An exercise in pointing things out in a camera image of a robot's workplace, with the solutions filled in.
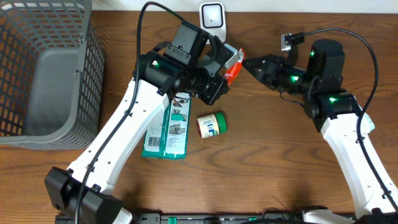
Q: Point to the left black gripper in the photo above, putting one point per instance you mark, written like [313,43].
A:
[202,56]

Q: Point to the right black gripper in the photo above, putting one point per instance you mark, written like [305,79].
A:
[275,67]

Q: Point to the red stick packet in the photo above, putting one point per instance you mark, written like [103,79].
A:
[233,72]

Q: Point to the green lid jar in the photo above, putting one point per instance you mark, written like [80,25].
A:
[211,125]

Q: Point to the green 3M gloves pack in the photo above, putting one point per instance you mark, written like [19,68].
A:
[167,136]

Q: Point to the white round tub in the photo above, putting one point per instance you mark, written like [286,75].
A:
[367,123]

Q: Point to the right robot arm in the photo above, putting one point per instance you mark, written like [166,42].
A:
[337,116]

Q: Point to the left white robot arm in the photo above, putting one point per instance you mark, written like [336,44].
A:
[83,191]

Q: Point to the white barcode scanner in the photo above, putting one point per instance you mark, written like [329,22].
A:
[213,19]

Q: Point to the grey plastic mesh basket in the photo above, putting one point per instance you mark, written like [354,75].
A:
[52,68]

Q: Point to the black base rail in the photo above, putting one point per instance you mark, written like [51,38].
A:
[155,218]

